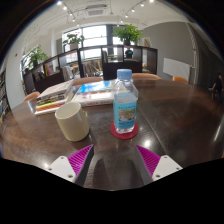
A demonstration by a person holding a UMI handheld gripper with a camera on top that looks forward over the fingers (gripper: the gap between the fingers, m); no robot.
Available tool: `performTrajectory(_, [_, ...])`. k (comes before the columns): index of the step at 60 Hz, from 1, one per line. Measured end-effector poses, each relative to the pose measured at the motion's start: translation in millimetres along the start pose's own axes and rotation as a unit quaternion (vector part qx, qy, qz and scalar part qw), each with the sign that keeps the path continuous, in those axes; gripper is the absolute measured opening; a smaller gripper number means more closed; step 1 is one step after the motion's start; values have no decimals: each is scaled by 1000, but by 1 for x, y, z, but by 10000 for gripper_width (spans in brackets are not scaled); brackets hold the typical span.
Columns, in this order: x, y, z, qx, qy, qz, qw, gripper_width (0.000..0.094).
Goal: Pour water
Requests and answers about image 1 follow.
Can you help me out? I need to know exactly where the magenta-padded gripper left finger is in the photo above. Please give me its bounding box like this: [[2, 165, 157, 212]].
[[46, 143, 96, 187]]

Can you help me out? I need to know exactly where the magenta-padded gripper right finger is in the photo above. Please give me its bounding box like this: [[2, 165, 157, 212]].
[[134, 144, 184, 186]]

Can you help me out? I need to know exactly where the clear blue-capped water bottle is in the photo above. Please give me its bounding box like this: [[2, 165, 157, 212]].
[[112, 68, 139, 135]]

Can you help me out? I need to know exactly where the cream ceramic cup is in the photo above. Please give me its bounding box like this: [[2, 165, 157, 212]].
[[54, 101, 90, 143]]

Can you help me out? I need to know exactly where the flat round red coaster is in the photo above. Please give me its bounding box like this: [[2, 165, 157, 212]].
[[110, 121, 140, 140]]

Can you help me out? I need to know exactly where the red-spined book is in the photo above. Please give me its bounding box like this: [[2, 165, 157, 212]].
[[34, 103, 66, 117]]

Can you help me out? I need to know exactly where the yellow-spined book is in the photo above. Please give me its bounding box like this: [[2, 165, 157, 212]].
[[34, 99, 68, 111]]

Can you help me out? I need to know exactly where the dark-spined book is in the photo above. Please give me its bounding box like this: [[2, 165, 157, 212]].
[[36, 93, 75, 104]]

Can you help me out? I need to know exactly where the white-cover book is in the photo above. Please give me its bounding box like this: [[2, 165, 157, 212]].
[[36, 79, 76, 101]]

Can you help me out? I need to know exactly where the blue and white cover book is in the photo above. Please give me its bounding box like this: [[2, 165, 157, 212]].
[[70, 79, 118, 108]]

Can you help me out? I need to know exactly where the group of orange chairs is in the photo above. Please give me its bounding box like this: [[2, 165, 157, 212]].
[[22, 72, 190, 103]]

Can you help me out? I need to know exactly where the person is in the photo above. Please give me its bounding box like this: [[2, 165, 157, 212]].
[[124, 46, 135, 60], [211, 71, 224, 101]]

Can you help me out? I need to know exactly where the dark cube shelf unit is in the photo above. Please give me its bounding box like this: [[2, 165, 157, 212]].
[[22, 44, 158, 95]]

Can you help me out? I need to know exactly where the bushy potted plant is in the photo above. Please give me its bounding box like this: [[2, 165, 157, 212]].
[[27, 46, 49, 70]]

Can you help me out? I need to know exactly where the small potted plant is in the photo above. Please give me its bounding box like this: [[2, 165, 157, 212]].
[[62, 31, 86, 51]]

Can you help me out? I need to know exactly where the large potted plant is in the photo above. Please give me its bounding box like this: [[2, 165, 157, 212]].
[[112, 23, 145, 46]]

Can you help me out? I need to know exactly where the ceiling air conditioner unit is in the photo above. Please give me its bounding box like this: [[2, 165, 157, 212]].
[[85, 3, 109, 17]]

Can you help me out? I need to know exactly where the group of ceiling spotlights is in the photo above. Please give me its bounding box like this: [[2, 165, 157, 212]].
[[55, 0, 156, 23]]

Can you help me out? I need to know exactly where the white wall radiator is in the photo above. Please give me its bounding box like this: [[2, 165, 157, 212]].
[[162, 57, 192, 82]]

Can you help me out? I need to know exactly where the tall wall bookcase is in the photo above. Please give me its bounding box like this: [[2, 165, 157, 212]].
[[0, 68, 11, 121]]

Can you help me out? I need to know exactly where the framed wall picture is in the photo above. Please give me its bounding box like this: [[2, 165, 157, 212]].
[[142, 36, 152, 48]]

